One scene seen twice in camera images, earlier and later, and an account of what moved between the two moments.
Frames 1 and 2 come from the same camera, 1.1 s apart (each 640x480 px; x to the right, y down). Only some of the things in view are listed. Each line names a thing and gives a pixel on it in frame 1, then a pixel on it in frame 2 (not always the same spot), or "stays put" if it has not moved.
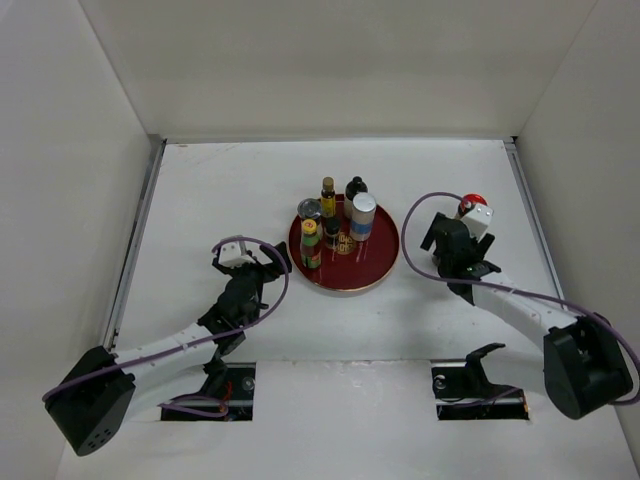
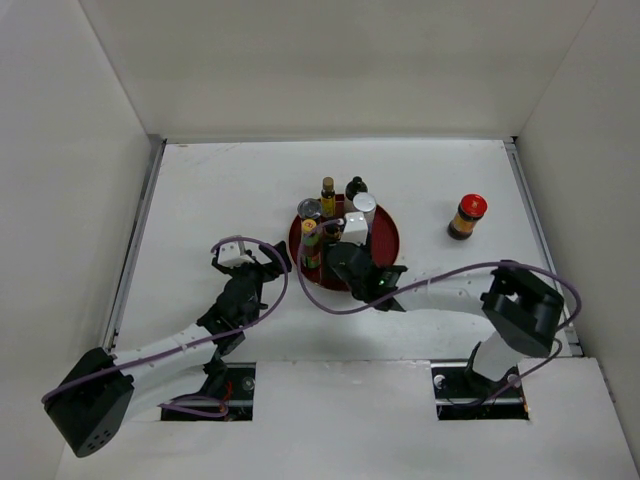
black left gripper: (278, 265) stays put
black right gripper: (482, 247) to (327, 249)
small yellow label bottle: (328, 198) stays put
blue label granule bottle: (364, 206) stays put
